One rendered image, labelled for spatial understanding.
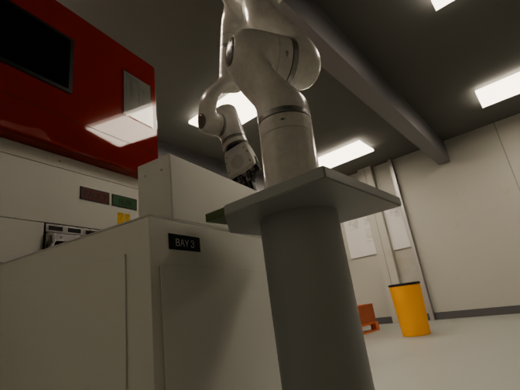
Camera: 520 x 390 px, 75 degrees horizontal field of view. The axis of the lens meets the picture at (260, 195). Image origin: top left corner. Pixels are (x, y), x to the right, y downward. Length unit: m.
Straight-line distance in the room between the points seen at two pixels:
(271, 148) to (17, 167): 0.84
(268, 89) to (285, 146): 0.14
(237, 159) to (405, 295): 4.31
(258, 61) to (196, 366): 0.61
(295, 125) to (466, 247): 6.43
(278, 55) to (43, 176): 0.85
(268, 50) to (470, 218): 6.45
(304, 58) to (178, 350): 0.66
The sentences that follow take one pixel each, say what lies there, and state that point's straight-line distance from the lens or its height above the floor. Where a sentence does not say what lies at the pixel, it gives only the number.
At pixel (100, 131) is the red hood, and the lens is 1.44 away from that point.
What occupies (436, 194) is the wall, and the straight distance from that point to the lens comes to 7.23.
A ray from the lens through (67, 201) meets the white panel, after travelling 1.32.
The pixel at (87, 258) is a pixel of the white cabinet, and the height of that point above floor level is 0.77.
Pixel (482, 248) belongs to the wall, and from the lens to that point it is 7.00.
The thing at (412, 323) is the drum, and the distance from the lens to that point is 5.21.
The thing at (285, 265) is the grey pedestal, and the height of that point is 0.70.
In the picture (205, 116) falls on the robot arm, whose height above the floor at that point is 1.22.
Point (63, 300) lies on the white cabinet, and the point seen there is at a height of 0.70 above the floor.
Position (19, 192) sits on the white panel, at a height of 1.06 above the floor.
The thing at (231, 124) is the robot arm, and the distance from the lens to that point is 1.14.
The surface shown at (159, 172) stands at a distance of 0.73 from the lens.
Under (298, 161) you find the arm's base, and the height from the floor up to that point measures 0.90.
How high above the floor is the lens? 0.64
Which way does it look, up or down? 18 degrees up
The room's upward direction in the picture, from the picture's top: 8 degrees counter-clockwise
